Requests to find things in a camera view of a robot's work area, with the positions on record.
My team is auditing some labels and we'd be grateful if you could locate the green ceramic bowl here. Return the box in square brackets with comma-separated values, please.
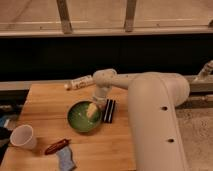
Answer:
[67, 101, 102, 133]

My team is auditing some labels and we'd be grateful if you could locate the black striped block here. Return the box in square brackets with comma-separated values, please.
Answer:
[102, 99, 116, 123]

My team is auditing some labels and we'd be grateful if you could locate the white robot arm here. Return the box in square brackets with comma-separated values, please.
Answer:
[92, 69, 192, 171]

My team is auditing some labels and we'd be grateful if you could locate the white tube bottle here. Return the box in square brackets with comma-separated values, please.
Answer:
[64, 75, 93, 90]

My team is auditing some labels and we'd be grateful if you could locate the blue grey sponge cloth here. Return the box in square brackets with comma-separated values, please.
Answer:
[56, 146, 76, 171]

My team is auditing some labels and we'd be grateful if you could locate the red brown sausage toy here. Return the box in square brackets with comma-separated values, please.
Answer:
[44, 139, 69, 155]

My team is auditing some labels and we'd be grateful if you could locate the white paper cup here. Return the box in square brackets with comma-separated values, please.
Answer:
[10, 125, 37, 150]

